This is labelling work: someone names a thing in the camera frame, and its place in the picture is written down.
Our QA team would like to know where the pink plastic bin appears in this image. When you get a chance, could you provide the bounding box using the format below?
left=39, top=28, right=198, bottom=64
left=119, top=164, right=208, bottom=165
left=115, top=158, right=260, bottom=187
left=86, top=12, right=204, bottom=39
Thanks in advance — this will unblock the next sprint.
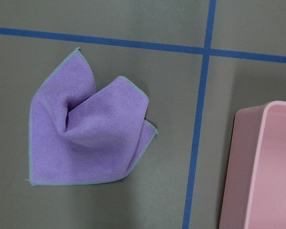
left=219, top=101, right=286, bottom=229

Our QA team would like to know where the purple microfiber cloth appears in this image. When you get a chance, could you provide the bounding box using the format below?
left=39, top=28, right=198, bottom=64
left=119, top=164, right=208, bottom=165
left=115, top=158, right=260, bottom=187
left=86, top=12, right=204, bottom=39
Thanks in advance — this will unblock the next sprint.
left=29, top=48, right=158, bottom=186

